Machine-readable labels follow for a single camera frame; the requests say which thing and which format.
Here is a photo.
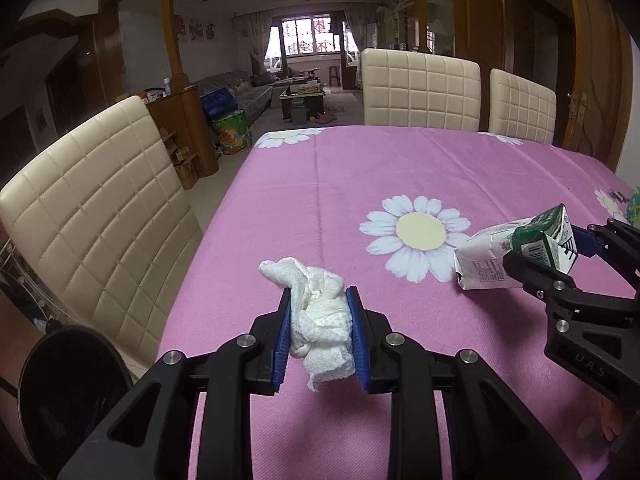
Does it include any green white milk carton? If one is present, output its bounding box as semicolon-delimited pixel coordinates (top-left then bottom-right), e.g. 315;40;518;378
454;204;578;290

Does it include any black trash bin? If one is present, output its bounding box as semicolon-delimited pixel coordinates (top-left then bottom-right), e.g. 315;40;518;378
16;325;132;479

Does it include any white tissue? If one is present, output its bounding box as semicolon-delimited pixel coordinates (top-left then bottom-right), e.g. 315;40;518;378
259;257;356;392

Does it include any right hand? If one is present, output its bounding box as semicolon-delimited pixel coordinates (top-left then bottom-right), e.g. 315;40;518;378
599;396;631;442

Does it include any knitted tissue box cover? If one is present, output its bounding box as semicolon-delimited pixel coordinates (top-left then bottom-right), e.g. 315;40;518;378
625;186;640;229

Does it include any cream chair far right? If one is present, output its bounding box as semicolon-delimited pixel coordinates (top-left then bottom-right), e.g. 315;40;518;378
488;68;556;144

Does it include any cream chair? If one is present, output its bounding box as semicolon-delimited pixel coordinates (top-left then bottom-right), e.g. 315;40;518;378
488;68;556;144
1;96;202;367
360;49;482;132

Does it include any wooden door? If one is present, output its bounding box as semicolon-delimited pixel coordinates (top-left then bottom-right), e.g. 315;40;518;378
563;0;634;170

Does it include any pink floral tablecloth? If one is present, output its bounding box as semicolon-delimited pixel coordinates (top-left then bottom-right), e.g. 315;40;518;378
160;127;631;479

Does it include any cream chair left side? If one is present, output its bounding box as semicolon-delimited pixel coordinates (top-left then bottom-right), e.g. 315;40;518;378
1;96;202;367

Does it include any cream chair far middle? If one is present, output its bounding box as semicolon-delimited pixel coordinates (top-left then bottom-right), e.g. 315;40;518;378
360;49;482;132

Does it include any coffee table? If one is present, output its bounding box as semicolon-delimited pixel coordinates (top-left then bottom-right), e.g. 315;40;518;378
280;81;326;120

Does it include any colourful bag on floor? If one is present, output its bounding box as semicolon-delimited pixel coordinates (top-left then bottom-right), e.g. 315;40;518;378
213;110;252;155

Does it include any wooden cabinet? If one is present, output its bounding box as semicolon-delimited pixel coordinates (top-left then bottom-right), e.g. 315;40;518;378
146;86;219;190

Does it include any blue box by sofa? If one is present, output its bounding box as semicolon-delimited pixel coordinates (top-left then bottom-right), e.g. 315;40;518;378
201;88;239;120

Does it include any grey sofa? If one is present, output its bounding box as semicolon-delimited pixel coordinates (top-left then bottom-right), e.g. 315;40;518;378
195;70;277;126

